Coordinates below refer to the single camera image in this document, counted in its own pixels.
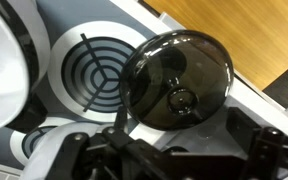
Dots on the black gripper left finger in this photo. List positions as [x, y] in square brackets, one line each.
[121, 120]

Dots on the grey saucepan with black handle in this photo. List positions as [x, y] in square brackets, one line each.
[46, 150]

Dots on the grey pot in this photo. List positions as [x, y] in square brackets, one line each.
[24, 59]

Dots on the wooden floor panel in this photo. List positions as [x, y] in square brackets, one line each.
[255, 32]

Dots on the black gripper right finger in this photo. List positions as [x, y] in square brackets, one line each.
[242, 128]

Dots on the black pot lid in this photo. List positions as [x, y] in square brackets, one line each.
[176, 80]

